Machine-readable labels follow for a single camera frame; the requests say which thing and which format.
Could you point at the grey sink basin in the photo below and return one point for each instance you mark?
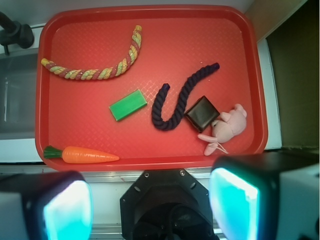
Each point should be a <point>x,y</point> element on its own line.
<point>18,77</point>

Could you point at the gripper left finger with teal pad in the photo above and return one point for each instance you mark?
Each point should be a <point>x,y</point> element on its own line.
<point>45,206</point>

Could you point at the dark brown square block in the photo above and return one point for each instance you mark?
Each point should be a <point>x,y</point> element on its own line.
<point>202,114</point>

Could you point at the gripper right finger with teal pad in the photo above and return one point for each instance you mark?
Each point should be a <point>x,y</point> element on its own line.
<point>267,196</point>

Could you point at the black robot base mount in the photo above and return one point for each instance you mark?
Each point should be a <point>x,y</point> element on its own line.
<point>166,205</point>

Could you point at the green rectangular block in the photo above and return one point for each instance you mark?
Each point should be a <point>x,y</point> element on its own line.
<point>128,105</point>

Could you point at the red plastic tray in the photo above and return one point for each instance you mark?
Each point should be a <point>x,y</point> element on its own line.
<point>176,42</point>

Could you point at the orange toy carrot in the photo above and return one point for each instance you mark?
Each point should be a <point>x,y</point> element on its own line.
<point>79,155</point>

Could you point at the pink plush toy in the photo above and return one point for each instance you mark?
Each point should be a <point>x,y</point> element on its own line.
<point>229,125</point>

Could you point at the grey sink faucet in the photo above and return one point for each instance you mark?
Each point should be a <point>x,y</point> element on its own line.
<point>15,33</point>

